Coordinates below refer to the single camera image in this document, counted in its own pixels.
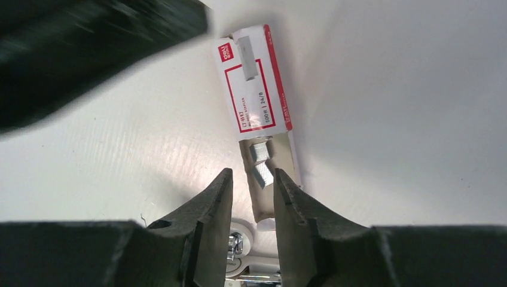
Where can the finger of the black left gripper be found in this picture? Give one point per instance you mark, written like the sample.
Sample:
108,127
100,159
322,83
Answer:
52,52

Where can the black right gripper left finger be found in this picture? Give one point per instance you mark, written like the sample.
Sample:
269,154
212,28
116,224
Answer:
187,247

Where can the silver staple strip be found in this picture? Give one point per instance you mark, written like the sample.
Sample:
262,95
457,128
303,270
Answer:
259,152
263,174

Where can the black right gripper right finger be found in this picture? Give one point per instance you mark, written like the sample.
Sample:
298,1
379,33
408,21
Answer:
318,247

